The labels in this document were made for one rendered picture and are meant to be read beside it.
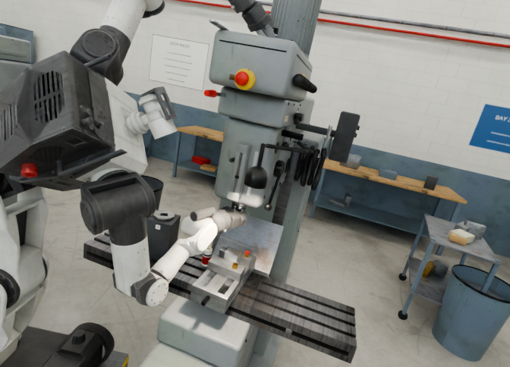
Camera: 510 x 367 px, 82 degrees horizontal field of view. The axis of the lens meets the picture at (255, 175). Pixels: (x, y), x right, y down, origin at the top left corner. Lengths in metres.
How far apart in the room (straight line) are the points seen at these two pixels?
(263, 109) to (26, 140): 0.64
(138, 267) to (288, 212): 0.93
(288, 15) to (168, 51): 5.11
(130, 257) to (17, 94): 0.45
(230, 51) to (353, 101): 4.45
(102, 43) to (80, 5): 6.76
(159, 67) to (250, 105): 5.43
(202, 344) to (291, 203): 0.76
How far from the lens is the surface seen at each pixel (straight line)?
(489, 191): 5.89
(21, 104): 0.84
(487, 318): 3.08
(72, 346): 1.57
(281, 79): 0.90
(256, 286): 1.40
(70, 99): 0.74
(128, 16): 1.06
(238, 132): 1.07
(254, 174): 0.91
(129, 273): 0.86
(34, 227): 1.19
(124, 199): 0.76
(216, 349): 1.28
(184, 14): 6.27
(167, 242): 1.41
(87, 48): 0.94
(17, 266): 1.16
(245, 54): 0.94
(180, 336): 1.32
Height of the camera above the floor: 1.74
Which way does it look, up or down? 16 degrees down
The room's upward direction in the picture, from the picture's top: 12 degrees clockwise
